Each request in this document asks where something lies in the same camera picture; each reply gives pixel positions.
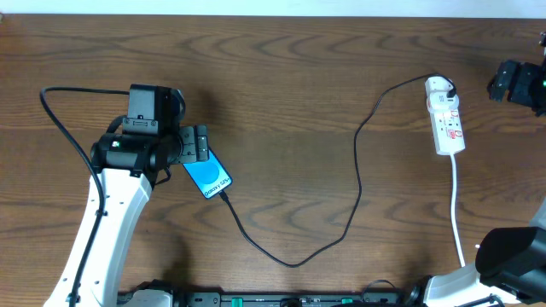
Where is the blue Galaxy smartphone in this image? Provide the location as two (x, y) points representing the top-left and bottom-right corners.
(183, 149), (233, 200)

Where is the black charging cable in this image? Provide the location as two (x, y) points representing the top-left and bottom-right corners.
(218, 72), (458, 269)

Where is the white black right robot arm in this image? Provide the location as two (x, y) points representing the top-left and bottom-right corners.
(405, 60), (545, 306)

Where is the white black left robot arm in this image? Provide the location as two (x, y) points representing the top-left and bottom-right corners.
(39, 84), (209, 306)

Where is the white USB charger adapter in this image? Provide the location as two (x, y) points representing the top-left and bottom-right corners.
(425, 76), (459, 113)

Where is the white power strip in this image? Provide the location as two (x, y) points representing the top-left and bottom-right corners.
(427, 93), (466, 156)

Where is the white power strip cord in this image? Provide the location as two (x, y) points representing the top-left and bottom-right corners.
(449, 153), (467, 269)

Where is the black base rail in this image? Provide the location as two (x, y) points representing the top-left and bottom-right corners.
(117, 291), (427, 307)

